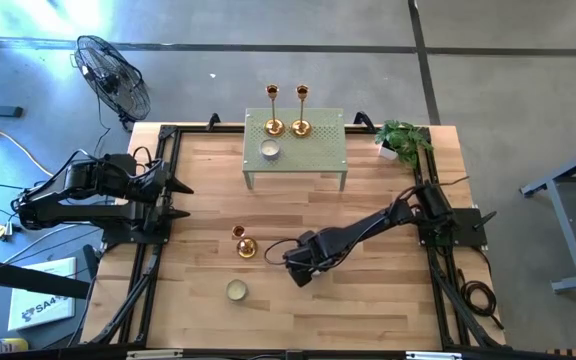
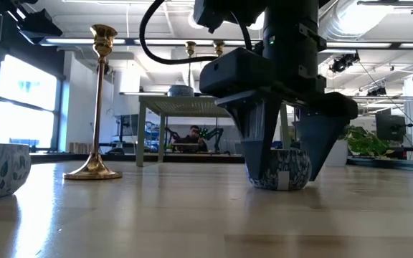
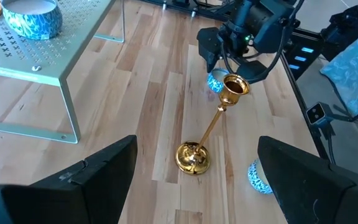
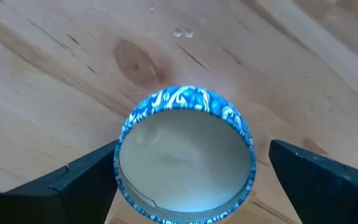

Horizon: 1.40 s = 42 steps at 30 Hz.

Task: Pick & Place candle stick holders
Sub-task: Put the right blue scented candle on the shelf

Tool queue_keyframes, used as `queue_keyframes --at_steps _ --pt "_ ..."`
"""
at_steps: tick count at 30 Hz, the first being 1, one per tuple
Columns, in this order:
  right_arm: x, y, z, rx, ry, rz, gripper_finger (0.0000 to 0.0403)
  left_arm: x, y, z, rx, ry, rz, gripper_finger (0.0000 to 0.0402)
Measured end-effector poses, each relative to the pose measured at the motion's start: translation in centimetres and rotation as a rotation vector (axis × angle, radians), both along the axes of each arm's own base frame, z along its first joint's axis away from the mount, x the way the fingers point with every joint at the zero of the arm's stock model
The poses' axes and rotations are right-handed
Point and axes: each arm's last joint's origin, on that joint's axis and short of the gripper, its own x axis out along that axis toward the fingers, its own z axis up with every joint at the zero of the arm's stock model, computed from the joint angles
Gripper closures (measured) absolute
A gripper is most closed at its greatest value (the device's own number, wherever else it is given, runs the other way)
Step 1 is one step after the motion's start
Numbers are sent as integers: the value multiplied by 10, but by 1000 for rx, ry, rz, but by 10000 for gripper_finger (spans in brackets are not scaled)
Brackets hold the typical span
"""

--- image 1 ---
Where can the green leafy plant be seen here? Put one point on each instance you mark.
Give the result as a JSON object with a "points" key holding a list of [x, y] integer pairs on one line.
{"points": [[408, 140]]}

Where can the black aluminium rig frame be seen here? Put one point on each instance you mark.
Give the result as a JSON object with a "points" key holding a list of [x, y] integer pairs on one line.
{"points": [[348, 356]]}

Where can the white printed box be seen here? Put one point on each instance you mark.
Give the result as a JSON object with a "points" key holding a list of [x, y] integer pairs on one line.
{"points": [[38, 285]]}

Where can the grey metal stand frame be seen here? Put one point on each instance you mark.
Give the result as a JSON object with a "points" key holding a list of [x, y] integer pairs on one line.
{"points": [[567, 235]]}

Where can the black diagonal beam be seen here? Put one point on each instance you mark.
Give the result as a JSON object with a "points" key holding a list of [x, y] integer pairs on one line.
{"points": [[28, 277]]}

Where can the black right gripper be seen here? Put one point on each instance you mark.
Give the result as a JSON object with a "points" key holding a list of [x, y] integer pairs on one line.
{"points": [[313, 252]]}

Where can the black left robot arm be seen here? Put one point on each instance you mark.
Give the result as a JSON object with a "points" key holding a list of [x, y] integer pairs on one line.
{"points": [[93, 182]]}

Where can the white plant pot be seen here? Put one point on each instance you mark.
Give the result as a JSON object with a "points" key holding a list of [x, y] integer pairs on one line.
{"points": [[387, 152]]}

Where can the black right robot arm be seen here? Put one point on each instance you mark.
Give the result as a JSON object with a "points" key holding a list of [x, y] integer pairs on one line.
{"points": [[368, 227]]}

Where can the green perforated metal riser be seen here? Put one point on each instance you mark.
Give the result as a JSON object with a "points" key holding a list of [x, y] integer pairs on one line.
{"points": [[325, 160]]}

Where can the black floor fan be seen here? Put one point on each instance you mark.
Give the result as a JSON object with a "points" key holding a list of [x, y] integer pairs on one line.
{"points": [[113, 80]]}

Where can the yellow bottle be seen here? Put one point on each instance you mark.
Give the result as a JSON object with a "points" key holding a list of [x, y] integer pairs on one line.
{"points": [[13, 345]]}

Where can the brass candlestick holder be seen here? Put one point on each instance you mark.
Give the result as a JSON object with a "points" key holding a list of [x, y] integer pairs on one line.
{"points": [[301, 128], [274, 128], [246, 248]]}

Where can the white bracket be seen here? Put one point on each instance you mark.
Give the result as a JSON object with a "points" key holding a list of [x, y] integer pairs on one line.
{"points": [[153, 354], [433, 355]]}

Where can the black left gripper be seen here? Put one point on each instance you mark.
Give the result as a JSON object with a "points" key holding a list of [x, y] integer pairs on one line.
{"points": [[157, 197]]}

